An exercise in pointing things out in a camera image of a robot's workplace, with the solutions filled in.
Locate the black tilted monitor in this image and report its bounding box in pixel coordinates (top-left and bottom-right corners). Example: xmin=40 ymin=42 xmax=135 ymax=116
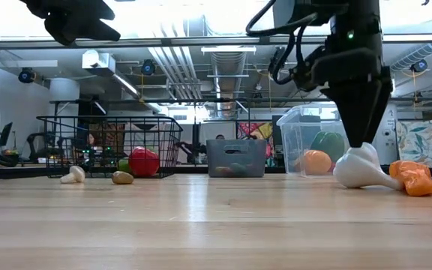
xmin=0 ymin=121 xmax=14 ymax=147

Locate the long orange pepper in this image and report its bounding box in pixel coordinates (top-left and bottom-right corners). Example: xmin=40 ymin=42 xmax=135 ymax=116
xmin=388 ymin=160 xmax=432 ymax=197

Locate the clear plastic bin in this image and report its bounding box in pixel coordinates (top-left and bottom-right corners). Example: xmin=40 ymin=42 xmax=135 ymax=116
xmin=275 ymin=103 xmax=385 ymax=177

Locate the black wire basket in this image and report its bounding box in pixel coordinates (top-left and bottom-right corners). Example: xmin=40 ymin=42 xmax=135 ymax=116
xmin=35 ymin=115 xmax=184 ymax=179

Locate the green bell pepper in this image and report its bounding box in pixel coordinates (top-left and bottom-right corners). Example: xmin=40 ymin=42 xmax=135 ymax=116
xmin=309 ymin=130 xmax=347 ymax=163

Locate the spiral metal air duct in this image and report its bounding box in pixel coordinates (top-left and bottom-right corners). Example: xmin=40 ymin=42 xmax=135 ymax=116
xmin=388 ymin=40 xmax=432 ymax=75

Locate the white ceiling air unit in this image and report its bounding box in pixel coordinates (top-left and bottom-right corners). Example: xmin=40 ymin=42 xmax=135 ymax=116
xmin=81 ymin=49 xmax=116 ymax=76

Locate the smooth orange round vegetable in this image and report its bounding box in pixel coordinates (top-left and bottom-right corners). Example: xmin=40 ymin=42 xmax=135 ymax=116
xmin=294 ymin=149 xmax=333 ymax=176

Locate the grey plastic bin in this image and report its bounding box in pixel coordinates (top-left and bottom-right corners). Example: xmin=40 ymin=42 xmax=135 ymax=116
xmin=205 ymin=139 xmax=268 ymax=179

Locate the black overhead crossbar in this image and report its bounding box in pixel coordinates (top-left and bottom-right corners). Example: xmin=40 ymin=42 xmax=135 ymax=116
xmin=0 ymin=34 xmax=432 ymax=50

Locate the white mushroom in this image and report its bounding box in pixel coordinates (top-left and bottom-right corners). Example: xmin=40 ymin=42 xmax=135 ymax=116
xmin=59 ymin=165 xmax=86 ymax=185

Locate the leaf patterned wall panel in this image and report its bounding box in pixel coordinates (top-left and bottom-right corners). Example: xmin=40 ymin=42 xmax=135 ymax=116
xmin=395 ymin=118 xmax=432 ymax=169

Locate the small brown potato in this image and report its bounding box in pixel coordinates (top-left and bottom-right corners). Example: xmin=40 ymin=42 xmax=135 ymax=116
xmin=111 ymin=170 xmax=135 ymax=185

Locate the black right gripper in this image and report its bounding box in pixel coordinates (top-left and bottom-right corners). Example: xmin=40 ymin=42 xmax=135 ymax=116
xmin=319 ymin=65 xmax=394 ymax=146

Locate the white cabinet machine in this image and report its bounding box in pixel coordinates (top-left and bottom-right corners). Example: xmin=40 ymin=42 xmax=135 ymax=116
xmin=375 ymin=103 xmax=399 ymax=166

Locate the colourful abstract poster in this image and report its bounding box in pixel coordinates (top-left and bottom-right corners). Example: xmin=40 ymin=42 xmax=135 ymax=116
xmin=237 ymin=121 xmax=274 ymax=151

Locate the red bell pepper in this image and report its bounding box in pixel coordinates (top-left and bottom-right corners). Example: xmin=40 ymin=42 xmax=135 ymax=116
xmin=127 ymin=145 xmax=161 ymax=178

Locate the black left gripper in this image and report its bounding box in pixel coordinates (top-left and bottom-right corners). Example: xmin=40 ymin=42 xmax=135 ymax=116
xmin=19 ymin=0 xmax=122 ymax=47

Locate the white garlic bulb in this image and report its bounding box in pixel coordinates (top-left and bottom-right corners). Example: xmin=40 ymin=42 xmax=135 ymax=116
xmin=332 ymin=141 xmax=404 ymax=190

